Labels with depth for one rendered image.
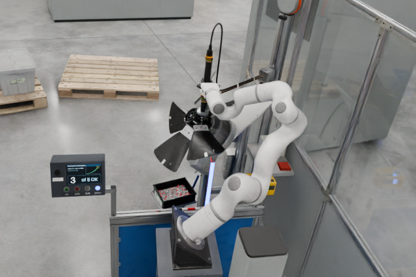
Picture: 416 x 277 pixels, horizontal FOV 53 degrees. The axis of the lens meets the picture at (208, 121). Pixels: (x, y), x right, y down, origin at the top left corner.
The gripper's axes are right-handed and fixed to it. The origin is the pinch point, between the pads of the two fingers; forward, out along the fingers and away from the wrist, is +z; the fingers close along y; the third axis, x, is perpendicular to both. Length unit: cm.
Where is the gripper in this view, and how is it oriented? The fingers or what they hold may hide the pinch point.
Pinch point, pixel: (206, 81)
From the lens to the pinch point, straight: 241.6
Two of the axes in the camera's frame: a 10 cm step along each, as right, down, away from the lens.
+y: 9.7, -0.1, 2.2
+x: 1.1, -8.5, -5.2
